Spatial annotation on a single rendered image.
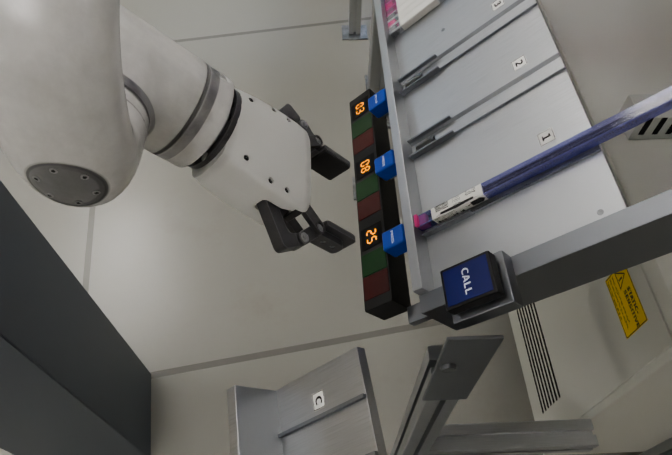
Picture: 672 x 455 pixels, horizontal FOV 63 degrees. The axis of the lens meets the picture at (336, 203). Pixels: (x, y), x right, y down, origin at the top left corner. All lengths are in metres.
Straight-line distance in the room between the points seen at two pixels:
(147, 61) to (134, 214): 1.19
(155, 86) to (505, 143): 0.35
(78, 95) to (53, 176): 0.07
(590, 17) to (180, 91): 0.86
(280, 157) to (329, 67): 1.44
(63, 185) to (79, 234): 1.23
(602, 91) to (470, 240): 0.49
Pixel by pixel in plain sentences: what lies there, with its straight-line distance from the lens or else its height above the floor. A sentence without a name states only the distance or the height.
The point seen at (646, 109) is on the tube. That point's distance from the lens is 0.53.
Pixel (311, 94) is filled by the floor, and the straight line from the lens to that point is 1.81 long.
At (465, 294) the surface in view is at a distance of 0.48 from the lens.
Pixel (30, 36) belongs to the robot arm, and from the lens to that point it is 0.31.
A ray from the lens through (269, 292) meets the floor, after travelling 1.37.
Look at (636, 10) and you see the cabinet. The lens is 1.19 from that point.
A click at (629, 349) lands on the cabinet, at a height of 0.50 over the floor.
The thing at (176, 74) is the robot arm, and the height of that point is 0.95.
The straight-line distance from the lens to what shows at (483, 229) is 0.55.
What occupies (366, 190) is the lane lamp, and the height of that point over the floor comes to 0.66.
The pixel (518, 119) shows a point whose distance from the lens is 0.60.
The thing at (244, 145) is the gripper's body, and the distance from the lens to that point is 0.45.
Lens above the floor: 1.21
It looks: 53 degrees down
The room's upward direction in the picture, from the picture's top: straight up
